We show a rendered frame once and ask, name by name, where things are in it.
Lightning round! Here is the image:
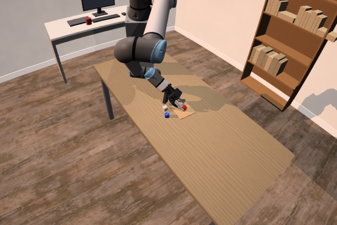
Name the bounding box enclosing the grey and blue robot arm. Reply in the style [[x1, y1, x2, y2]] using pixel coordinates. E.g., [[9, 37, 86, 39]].
[[114, 0, 177, 92]]

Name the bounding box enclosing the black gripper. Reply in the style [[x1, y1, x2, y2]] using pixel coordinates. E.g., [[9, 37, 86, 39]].
[[162, 84, 186, 111]]

